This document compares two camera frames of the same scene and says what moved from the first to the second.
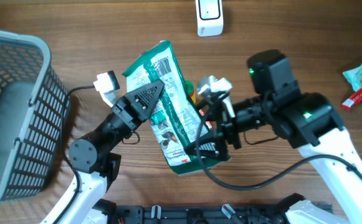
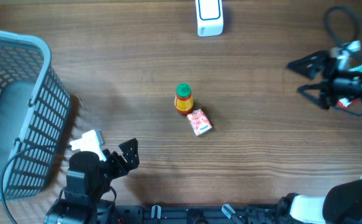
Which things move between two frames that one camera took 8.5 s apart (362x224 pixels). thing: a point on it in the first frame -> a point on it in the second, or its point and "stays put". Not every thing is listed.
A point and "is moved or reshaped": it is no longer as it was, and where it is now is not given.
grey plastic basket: (25, 105) stays put
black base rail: (271, 213) stays put
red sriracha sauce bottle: (190, 89) is moved or reshaped
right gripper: (225, 129) -> (321, 60)
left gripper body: (126, 114) -> (113, 168)
